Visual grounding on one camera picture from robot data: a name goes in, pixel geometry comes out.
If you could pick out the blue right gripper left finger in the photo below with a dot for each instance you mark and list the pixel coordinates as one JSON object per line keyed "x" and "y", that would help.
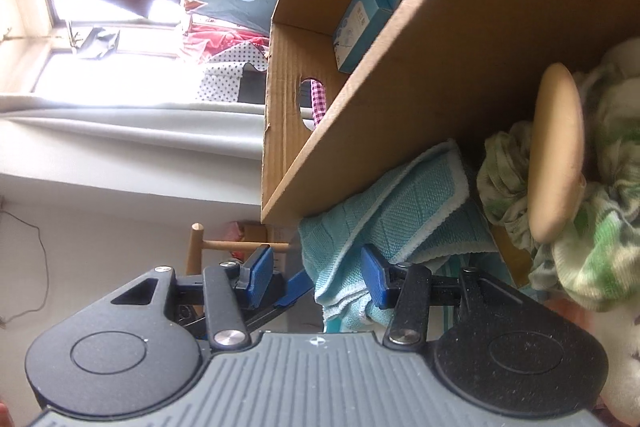
{"x": 225, "y": 298}

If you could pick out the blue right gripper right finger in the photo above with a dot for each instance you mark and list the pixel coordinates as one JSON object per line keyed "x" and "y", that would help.
{"x": 404, "y": 289}

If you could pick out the teal knitted towel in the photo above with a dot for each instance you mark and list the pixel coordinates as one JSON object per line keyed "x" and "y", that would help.
{"x": 420, "y": 212}

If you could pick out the green floral scrunchie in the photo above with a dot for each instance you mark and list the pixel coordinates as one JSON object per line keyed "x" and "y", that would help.
{"x": 502, "y": 183}

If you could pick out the blue tissue box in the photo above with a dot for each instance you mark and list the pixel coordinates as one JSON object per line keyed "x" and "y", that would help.
{"x": 361, "y": 23}

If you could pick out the pink white plush toy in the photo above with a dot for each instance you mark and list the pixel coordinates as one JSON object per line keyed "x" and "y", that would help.
{"x": 596, "y": 256}

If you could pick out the yellow scouring sponge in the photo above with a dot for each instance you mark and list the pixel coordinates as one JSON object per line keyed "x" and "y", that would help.
{"x": 517, "y": 261}

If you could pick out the grey curtain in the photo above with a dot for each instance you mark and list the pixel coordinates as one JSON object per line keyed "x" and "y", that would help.
{"x": 200, "y": 151}

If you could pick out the white polka dot cloth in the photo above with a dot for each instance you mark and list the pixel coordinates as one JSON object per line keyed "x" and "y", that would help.
{"x": 221, "y": 74}

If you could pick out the purple checkered tablecloth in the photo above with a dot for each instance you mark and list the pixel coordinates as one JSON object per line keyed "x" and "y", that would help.
{"x": 318, "y": 100}

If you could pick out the pink hanging garment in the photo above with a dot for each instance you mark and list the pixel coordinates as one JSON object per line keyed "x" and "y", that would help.
{"x": 205, "y": 38}

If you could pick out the brown cardboard box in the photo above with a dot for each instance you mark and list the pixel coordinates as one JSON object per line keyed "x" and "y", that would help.
{"x": 438, "y": 70}

